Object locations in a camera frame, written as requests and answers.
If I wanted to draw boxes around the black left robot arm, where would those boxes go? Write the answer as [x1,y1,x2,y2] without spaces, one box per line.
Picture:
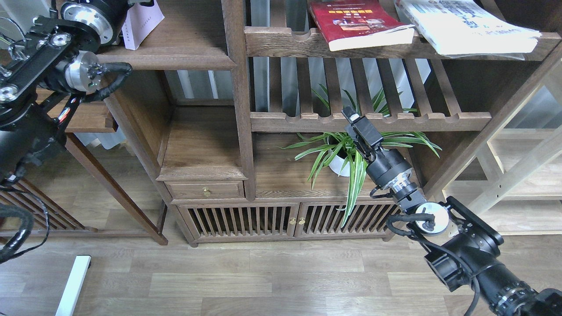
[0,0,134,192]

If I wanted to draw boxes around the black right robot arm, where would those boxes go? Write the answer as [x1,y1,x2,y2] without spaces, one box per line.
[342,106,562,316]

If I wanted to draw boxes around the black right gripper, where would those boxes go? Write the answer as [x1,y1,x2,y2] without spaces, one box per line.
[342,106,412,190]

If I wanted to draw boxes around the white bar on floor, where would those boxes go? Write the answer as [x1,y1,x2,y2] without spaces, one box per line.
[55,255,92,316]

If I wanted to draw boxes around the red cover book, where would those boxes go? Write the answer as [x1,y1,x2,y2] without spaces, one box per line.
[309,0,415,52]

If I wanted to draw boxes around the light wooden shelf frame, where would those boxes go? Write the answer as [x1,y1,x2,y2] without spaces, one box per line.
[436,57,562,235]

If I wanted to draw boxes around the white plant pot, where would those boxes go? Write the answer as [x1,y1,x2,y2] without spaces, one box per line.
[328,143,351,177]

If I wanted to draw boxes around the green spider plant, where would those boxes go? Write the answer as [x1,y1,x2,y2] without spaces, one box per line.
[281,84,442,228]

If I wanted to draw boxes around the lavender white paperback book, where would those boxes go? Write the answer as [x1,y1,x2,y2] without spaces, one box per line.
[121,0,164,50]

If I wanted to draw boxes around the white book blue characters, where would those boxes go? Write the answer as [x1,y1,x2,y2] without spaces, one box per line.
[395,0,541,56]

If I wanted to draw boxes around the dark slatted wooden rack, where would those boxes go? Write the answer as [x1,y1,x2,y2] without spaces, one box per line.
[1,179,100,236]

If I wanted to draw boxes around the dark wooden bookshelf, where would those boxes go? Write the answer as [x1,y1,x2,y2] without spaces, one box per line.
[35,0,562,247]

